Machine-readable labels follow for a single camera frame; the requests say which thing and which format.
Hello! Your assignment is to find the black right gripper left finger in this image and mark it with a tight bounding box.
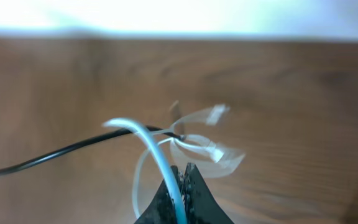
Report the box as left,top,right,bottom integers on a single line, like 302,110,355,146
134,165,180,224

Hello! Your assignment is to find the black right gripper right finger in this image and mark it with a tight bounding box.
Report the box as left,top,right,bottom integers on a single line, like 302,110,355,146
183,163,234,224

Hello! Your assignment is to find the white cable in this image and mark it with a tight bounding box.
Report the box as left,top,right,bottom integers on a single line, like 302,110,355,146
102,103,247,224

